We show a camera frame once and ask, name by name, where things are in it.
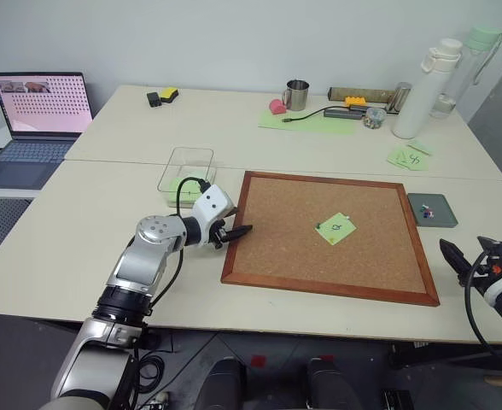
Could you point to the yellow and black sponge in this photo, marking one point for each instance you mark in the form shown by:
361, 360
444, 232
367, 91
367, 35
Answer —
169, 94

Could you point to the grey usb hub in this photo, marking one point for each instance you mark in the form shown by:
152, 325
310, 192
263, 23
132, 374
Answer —
344, 114

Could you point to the open grey laptop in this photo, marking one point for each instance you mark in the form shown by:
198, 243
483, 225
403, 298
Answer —
42, 107

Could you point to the pink round object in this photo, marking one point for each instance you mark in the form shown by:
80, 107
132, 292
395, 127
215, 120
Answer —
278, 107

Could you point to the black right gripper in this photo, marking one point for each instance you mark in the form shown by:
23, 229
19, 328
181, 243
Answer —
492, 265

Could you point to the grey square tray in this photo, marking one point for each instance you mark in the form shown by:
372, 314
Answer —
443, 211

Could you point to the dark rounded shape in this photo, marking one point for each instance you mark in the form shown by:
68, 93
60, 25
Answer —
334, 386
225, 386

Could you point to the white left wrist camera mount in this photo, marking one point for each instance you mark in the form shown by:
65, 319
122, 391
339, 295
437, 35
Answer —
212, 203

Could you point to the small black box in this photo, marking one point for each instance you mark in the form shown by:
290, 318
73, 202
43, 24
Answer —
153, 99

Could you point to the clear bottle with green lid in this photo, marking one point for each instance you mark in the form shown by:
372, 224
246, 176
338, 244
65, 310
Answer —
464, 68

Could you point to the white insulated bottle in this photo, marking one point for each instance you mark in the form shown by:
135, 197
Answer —
422, 94

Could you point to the clear plastic container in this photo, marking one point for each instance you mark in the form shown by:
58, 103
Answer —
191, 160

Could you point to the yellow toy brick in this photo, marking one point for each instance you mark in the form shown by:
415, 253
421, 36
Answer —
356, 101

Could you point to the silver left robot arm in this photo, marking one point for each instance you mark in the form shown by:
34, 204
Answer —
140, 260

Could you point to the metal mug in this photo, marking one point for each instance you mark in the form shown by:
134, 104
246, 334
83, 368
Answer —
297, 95

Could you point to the green note with writing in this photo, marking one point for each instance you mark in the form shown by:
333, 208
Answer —
406, 159

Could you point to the small jar of pins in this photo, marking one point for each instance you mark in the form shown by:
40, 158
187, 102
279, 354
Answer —
374, 118

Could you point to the wood framed cork board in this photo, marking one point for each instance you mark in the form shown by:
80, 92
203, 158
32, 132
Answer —
285, 239

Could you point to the green sticky note with scribble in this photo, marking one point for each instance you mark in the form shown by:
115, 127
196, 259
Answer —
340, 233

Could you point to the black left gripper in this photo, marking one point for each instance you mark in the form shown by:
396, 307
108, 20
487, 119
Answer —
217, 234

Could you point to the light green mat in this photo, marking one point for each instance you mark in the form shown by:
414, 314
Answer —
315, 126

